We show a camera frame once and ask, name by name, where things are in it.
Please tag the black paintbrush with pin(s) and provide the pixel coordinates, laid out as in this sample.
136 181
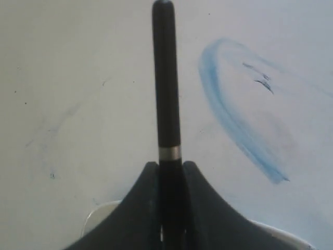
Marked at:
168 126

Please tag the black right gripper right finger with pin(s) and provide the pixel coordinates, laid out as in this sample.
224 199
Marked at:
214 224

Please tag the white plate with blue paint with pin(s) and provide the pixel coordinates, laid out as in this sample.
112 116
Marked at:
102 211

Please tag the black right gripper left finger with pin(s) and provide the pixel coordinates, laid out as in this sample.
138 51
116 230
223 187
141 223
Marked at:
135 223

